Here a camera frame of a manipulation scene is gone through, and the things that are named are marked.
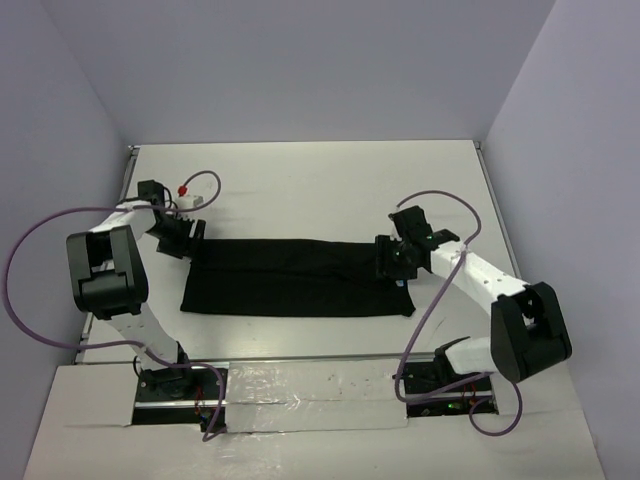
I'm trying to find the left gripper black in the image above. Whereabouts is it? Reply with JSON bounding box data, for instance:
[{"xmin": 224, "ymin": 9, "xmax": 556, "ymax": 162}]
[{"xmin": 145, "ymin": 214, "xmax": 205, "ymax": 263}]

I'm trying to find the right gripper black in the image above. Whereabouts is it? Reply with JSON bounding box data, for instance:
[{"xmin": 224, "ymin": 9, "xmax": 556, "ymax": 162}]
[{"xmin": 372, "ymin": 234, "xmax": 419, "ymax": 281}]

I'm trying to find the black t shirt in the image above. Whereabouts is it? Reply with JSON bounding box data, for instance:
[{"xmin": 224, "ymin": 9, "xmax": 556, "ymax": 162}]
[{"xmin": 180, "ymin": 239, "xmax": 415, "ymax": 318}]

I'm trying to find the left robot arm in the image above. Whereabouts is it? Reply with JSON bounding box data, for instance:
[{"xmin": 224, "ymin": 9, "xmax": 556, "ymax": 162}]
[{"xmin": 66, "ymin": 180, "xmax": 206, "ymax": 399}]

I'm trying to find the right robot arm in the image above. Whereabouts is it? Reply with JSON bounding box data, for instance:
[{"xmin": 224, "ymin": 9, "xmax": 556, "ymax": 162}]
[{"xmin": 375, "ymin": 206, "xmax": 573, "ymax": 391}]

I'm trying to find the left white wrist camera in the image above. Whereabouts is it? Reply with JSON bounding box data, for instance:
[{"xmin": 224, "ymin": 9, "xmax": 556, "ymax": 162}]
[{"xmin": 174, "ymin": 185, "xmax": 204, "ymax": 210}]

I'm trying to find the aluminium table rail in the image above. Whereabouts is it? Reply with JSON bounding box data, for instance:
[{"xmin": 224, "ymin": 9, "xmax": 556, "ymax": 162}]
[{"xmin": 73, "ymin": 145, "xmax": 141, "ymax": 365}]

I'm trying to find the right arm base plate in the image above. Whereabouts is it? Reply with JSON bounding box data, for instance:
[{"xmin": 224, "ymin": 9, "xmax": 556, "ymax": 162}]
[{"xmin": 402, "ymin": 357, "xmax": 499, "ymax": 417}]

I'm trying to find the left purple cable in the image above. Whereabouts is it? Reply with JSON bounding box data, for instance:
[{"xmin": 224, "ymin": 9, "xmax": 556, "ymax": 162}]
[{"xmin": 0, "ymin": 170, "xmax": 230, "ymax": 445}]

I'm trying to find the purple cable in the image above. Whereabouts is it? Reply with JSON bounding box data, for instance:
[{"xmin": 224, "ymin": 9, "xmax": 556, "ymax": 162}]
[
  {"xmin": 393, "ymin": 189, "xmax": 525, "ymax": 437},
  {"xmin": 0, "ymin": 170, "xmax": 230, "ymax": 445}
]

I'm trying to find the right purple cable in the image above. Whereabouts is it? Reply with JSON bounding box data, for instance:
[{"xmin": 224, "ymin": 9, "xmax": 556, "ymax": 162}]
[{"xmin": 393, "ymin": 189, "xmax": 525, "ymax": 437}]

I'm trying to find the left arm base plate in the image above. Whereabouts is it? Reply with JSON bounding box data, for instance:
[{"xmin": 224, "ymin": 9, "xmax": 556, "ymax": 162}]
[{"xmin": 131, "ymin": 368, "xmax": 225, "ymax": 433}]

